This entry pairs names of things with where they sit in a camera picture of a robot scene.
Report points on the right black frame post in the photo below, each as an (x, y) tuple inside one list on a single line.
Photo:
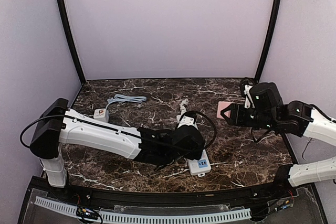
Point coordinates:
[(268, 39)]

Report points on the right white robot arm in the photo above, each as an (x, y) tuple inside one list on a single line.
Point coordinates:
[(302, 120)]

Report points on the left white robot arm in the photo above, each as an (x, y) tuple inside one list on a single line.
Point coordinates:
[(60, 124)]

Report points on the black front frame rail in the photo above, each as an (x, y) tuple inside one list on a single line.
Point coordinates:
[(254, 196)]

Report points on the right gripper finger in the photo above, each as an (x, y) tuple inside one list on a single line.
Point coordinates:
[(231, 118), (230, 109)]

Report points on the white cube socket adapter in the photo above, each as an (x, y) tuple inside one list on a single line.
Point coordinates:
[(101, 115)]

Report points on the small green circuit board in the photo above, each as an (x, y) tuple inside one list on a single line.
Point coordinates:
[(86, 213)]

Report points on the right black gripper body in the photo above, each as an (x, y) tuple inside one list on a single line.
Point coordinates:
[(237, 115)]

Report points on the white slotted cable duct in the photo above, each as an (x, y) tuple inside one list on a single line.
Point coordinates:
[(132, 214)]

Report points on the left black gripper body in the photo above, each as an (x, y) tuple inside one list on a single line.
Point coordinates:
[(172, 158)]

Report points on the left black frame post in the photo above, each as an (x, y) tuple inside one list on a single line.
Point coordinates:
[(70, 41)]

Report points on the white colourful power strip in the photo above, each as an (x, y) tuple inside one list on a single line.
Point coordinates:
[(199, 167)]

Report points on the black frame post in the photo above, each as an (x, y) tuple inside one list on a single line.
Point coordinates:
[(268, 39), (70, 41)]

